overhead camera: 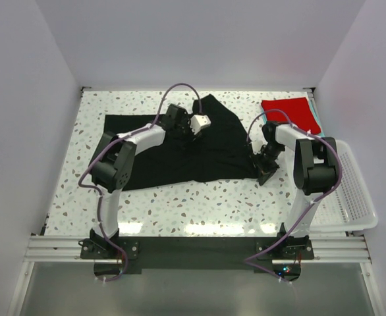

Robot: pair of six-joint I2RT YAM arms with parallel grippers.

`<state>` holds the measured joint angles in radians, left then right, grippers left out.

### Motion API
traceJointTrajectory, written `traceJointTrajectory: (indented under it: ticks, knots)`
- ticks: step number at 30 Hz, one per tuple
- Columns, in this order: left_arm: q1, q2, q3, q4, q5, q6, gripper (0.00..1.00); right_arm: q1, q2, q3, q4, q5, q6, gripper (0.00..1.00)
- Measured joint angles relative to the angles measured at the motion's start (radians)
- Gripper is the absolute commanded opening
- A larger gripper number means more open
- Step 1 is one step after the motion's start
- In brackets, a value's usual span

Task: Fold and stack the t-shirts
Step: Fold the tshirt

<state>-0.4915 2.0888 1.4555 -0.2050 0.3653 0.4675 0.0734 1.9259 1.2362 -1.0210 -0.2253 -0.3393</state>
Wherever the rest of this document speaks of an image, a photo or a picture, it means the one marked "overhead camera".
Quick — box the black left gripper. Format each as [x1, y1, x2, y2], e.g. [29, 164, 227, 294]
[174, 119, 201, 150]

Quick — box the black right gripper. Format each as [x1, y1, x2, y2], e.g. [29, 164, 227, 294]
[250, 142, 285, 186]

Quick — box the black t shirt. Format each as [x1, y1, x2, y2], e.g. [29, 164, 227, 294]
[93, 94, 263, 192]

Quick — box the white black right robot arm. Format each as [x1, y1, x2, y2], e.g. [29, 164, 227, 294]
[246, 121, 343, 260]

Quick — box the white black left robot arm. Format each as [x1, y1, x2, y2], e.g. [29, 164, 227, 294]
[84, 104, 211, 258]

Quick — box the folded teal t shirt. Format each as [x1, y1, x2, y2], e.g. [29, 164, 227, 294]
[262, 100, 325, 139]

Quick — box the folded red t shirt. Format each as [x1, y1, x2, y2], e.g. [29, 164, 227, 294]
[261, 97, 322, 136]

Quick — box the white plastic basket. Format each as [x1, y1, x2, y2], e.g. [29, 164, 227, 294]
[310, 140, 378, 234]

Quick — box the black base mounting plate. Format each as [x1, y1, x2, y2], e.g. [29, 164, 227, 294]
[78, 236, 315, 280]

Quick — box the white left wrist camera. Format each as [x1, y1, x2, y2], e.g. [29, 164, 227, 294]
[190, 115, 211, 135]

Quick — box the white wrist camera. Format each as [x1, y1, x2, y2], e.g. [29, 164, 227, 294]
[250, 141, 262, 155]
[190, 115, 211, 135]

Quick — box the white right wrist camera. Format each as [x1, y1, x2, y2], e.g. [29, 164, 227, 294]
[250, 141, 262, 155]

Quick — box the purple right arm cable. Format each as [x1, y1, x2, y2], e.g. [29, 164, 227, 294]
[244, 110, 344, 280]

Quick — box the aluminium rail frame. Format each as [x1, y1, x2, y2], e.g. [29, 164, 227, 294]
[7, 86, 383, 316]

